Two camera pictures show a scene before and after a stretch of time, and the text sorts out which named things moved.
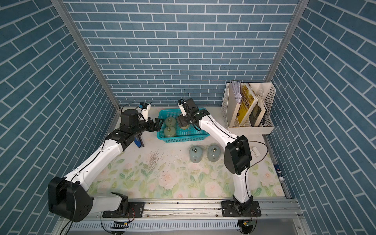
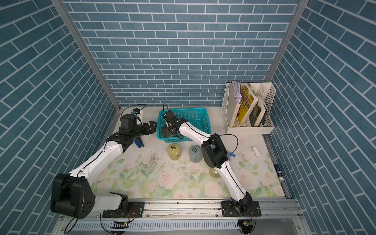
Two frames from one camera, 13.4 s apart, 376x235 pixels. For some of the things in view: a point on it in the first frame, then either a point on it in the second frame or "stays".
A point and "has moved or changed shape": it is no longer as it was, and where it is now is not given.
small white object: [255, 152] stays
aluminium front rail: [205, 209] stays
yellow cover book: [249, 99] stays
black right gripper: [180, 119] → [166, 132]
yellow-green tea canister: [185, 127] has moved or changed shape
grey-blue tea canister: [196, 153] stays
